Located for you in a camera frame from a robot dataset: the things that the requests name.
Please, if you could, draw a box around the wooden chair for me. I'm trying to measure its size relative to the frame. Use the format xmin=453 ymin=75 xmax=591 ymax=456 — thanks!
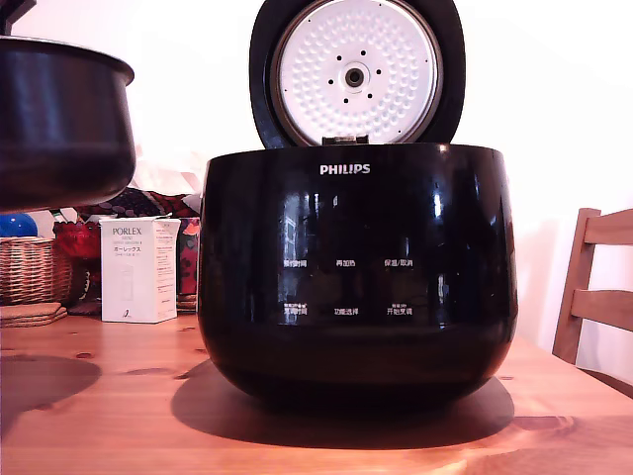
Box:
xmin=552 ymin=207 xmax=633 ymax=397

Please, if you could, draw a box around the black rice cooker lid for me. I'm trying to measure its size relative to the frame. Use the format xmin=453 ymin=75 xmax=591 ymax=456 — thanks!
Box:
xmin=248 ymin=0 xmax=467 ymax=148

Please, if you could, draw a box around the dark patterned cushion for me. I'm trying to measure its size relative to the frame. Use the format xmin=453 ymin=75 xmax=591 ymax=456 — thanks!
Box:
xmin=77 ymin=186 xmax=204 ymax=222

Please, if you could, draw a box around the black Philips rice cooker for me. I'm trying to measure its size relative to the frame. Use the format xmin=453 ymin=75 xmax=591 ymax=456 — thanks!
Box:
xmin=197 ymin=142 xmax=519 ymax=413

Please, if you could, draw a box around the black cooking pot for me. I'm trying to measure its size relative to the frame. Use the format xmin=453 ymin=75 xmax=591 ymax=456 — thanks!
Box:
xmin=0 ymin=35 xmax=136 ymax=215

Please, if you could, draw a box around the cork coaster stack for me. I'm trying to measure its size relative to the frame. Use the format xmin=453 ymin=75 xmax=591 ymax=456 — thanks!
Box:
xmin=0 ymin=302 xmax=69 ymax=329

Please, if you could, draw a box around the red floral patterned box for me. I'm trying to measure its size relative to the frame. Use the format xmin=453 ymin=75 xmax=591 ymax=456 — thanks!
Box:
xmin=175 ymin=217 xmax=202 ymax=298

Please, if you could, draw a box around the blue ball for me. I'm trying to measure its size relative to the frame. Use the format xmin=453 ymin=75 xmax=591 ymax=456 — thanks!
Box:
xmin=0 ymin=213 xmax=40 ymax=239

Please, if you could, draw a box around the white Porlex cardboard box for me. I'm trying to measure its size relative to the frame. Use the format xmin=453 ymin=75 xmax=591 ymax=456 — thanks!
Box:
xmin=99 ymin=215 xmax=181 ymax=325

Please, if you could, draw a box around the woven wicker basket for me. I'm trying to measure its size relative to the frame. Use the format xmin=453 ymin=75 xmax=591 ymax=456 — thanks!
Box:
xmin=0 ymin=236 xmax=75 ymax=306

